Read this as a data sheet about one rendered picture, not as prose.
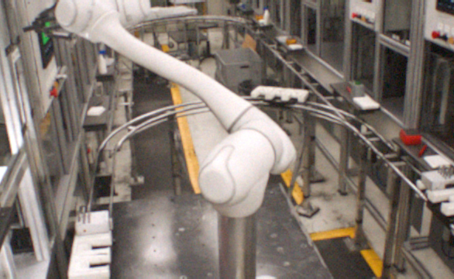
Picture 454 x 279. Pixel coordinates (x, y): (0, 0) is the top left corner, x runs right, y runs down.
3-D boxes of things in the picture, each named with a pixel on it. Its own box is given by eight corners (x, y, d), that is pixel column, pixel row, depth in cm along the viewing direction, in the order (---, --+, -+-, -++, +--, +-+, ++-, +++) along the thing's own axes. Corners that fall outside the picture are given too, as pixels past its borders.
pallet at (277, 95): (251, 105, 364) (250, 91, 360) (258, 98, 376) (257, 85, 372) (302, 110, 351) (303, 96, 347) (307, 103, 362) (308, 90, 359)
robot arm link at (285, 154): (263, 97, 143) (239, 113, 132) (313, 142, 140) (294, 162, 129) (238, 129, 150) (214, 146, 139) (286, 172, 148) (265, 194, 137)
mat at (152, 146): (214, 222, 375) (214, 221, 375) (130, 232, 368) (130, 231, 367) (166, 43, 908) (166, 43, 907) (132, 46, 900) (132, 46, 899)
